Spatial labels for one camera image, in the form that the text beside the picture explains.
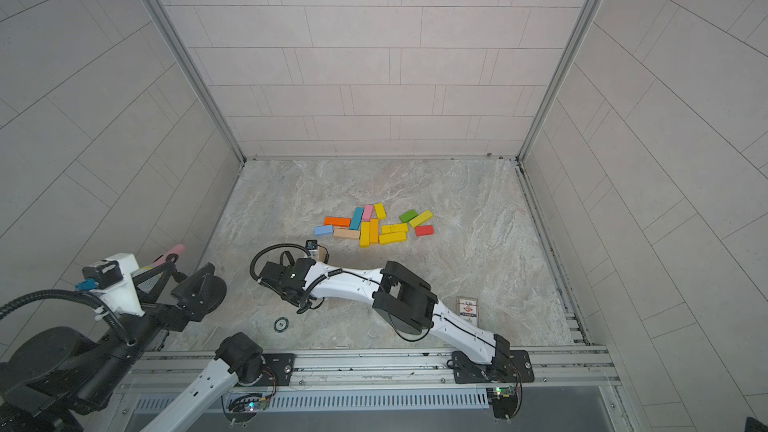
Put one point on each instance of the aluminium mounting rail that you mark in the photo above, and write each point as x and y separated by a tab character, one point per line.
368	369

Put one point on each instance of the left circuit board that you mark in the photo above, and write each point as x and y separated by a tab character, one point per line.
242	409

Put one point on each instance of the pink block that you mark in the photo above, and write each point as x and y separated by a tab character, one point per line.
367	213

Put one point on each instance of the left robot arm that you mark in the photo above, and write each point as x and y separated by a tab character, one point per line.
60	374

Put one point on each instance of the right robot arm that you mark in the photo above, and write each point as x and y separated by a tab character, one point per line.
403	299

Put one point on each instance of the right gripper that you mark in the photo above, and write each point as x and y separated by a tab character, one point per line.
290	288

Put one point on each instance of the flat yellow block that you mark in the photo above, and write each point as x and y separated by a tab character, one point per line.
391	238
394	228

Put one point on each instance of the upright yellow block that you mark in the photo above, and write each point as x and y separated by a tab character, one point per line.
364	237

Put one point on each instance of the light blue block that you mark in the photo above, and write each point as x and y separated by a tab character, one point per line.
324	230

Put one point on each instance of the playing card box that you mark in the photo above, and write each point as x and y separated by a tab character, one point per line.
468	309

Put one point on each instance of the teal block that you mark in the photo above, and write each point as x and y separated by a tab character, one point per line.
356	219

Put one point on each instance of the tilted yellow block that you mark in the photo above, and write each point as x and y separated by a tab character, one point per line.
421	219

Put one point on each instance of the red block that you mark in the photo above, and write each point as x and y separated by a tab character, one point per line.
424	230

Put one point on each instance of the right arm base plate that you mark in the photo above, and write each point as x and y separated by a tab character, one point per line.
514	368

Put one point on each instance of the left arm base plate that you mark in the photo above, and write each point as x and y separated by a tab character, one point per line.
271	369

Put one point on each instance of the small yellow block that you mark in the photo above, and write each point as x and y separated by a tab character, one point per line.
380	211

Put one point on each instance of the lower flat yellow block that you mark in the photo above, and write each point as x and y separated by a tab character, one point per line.
391	238

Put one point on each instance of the circuit board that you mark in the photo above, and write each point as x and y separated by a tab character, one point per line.
242	409
505	402

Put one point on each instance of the amber orange block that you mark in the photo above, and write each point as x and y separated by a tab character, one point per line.
374	231

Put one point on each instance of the upper flat yellow block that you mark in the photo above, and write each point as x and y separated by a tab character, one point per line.
394	228

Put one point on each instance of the right circuit board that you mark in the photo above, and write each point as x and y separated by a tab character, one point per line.
505	402

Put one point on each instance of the green block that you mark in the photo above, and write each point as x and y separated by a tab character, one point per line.
408	216

